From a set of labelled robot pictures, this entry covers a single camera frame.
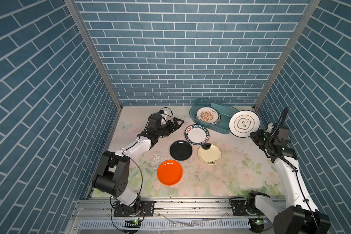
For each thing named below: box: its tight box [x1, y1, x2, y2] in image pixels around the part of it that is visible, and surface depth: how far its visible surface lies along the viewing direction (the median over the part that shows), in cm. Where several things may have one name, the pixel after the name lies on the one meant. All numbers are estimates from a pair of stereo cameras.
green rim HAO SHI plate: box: [184, 123, 211, 146], surface depth 105 cm
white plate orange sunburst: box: [195, 106, 221, 126], surface depth 114 cm
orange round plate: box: [156, 159, 183, 186], surface depth 88 cm
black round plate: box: [169, 139, 193, 161], surface depth 96 cm
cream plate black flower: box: [197, 143, 222, 166], surface depth 96 cm
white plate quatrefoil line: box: [228, 109, 261, 138], surface depth 88 cm
